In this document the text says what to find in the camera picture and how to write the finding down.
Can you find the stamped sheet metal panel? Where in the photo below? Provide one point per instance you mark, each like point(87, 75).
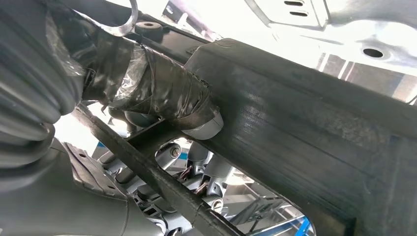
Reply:
point(358, 32)

